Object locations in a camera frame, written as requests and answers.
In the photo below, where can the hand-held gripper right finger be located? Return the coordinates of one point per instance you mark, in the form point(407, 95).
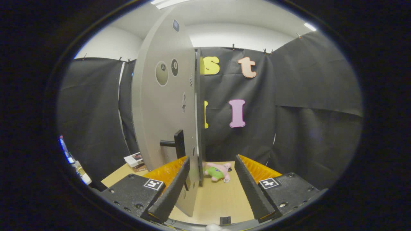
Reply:
point(253, 192)

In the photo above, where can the small brown box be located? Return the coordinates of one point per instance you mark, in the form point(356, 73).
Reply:
point(140, 168)

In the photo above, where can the black backdrop cloth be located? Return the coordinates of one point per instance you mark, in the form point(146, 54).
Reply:
point(305, 128)

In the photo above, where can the blue and white object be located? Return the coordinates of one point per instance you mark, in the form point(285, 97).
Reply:
point(80, 173)

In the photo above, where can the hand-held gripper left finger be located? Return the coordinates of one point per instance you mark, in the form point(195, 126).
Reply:
point(171, 192)

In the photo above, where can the white printed booklet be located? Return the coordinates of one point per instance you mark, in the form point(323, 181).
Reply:
point(133, 159)

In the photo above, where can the grey shoe cabinet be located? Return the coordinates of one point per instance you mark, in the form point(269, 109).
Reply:
point(201, 134)

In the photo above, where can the long ceiling light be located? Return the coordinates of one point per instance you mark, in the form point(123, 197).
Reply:
point(310, 27)
point(168, 3)

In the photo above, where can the pink plush toy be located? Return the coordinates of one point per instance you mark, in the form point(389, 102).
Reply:
point(218, 173)

